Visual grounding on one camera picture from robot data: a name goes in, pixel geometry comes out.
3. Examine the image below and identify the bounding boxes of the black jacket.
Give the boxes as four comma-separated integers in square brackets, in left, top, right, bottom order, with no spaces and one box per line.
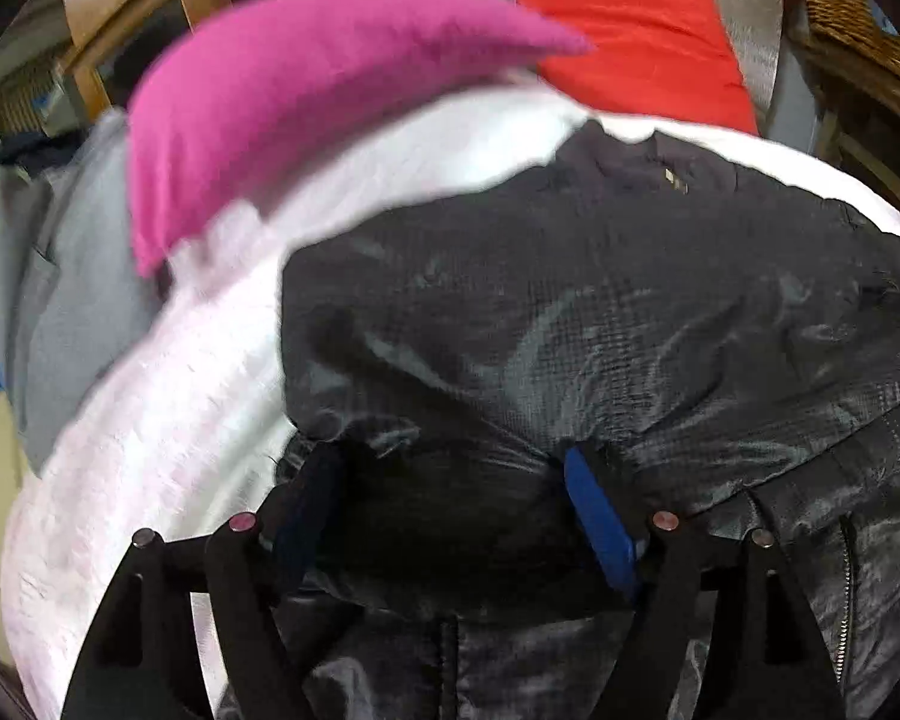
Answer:
[272,124,900,718]

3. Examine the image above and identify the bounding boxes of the white quilted bedspread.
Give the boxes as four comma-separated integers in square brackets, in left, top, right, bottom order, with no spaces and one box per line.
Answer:
[2,82,900,718]

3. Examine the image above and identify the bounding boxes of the grey garment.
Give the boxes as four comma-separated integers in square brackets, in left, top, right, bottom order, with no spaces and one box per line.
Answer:
[0,109,162,472]

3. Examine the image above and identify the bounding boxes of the radiator grille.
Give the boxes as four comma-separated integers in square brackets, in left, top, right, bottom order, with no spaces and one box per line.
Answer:
[0,52,58,138]

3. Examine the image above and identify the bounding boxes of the magenta pillow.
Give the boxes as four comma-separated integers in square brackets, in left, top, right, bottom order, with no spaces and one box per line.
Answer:
[128,0,590,277]

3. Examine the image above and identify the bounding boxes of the red pillow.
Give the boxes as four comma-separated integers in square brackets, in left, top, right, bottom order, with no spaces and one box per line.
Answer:
[517,0,758,135]

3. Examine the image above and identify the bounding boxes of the brown wooden cabinet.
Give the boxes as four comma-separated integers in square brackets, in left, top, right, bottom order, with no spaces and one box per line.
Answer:
[59,0,287,122]

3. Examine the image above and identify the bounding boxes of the wicker basket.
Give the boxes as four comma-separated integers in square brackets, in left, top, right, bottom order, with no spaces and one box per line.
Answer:
[805,0,900,79]

